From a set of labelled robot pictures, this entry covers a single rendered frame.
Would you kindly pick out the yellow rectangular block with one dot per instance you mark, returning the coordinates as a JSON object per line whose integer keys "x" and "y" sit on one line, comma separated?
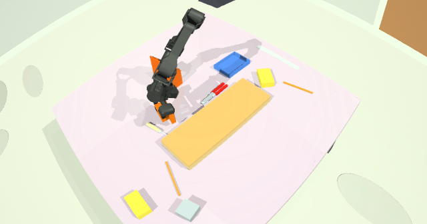
{"x": 137, "y": 204}
{"x": 265, "y": 78}

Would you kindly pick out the tan rectangular panel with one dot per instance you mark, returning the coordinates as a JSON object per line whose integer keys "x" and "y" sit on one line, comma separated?
{"x": 205, "y": 131}

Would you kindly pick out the white flat strip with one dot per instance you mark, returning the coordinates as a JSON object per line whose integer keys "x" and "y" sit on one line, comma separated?
{"x": 278, "y": 57}

